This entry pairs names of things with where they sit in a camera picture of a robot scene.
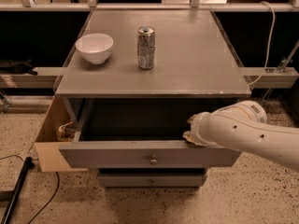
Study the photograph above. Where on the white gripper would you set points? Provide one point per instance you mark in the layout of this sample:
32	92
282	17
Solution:
197	129

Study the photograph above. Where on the black object on ledge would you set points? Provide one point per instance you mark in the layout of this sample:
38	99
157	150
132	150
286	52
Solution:
17	67

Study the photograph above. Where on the metal diagonal brace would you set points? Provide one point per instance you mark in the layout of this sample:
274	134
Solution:
280	69

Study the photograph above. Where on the metal frame rail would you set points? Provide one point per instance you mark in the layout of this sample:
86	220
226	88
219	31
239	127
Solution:
87	5

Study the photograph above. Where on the black bar on floor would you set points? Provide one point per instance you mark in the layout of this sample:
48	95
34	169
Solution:
12	196

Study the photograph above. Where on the grey top drawer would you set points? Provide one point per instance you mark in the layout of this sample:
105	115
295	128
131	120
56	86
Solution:
145	154

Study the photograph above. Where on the grey bottom drawer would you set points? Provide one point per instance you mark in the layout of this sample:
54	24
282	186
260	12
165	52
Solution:
154	181

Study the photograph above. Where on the grey drawer cabinet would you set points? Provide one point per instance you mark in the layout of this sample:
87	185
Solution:
193	71

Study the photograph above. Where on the wooden side box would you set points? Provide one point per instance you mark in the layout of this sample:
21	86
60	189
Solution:
47	145

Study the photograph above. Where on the crumpled brown object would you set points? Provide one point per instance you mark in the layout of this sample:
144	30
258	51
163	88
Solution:
66	132

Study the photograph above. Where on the white ceramic bowl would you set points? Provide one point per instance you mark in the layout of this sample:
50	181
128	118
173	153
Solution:
95	48

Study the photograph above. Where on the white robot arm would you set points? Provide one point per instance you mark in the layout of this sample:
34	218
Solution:
243	127

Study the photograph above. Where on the grey drawer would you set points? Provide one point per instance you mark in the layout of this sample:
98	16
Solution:
145	154
154	181

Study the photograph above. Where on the silver drink can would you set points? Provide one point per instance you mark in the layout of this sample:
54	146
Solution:
145	47

